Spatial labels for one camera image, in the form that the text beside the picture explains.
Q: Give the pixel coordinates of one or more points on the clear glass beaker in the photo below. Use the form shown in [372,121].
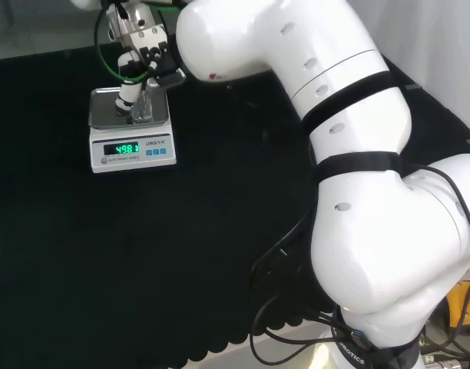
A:
[143,111]

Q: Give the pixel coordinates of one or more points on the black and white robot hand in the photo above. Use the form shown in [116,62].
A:
[137,34]

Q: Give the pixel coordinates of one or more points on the black bench cloth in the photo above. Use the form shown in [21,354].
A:
[143,250]

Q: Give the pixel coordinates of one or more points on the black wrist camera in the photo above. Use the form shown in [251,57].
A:
[170,78]

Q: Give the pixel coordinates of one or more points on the yellow stop button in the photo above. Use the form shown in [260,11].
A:
[463,300]

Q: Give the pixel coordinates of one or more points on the white electronic balance steel pan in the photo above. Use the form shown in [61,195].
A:
[131,148]

